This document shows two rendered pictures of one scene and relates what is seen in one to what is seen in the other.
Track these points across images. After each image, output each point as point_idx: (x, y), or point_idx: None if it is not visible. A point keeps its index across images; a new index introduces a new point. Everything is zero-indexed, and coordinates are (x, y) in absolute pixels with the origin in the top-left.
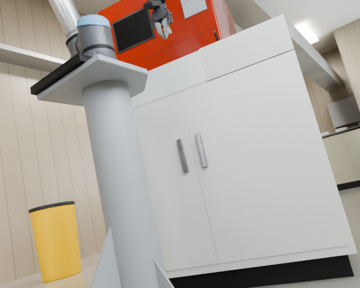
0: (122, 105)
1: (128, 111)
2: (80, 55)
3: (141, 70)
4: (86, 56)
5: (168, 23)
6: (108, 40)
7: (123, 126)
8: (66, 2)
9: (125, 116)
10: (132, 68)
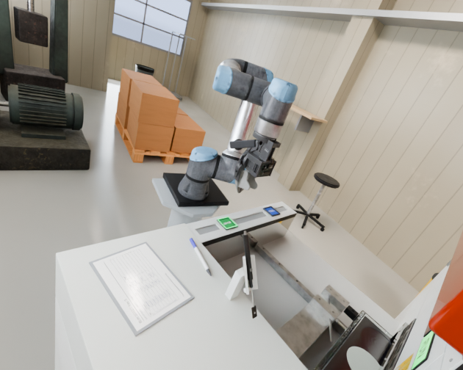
0: (171, 211)
1: (171, 217)
2: (163, 174)
3: (160, 200)
4: (164, 175)
5: (234, 175)
6: (187, 169)
7: (168, 221)
8: (234, 124)
9: (170, 218)
10: (158, 195)
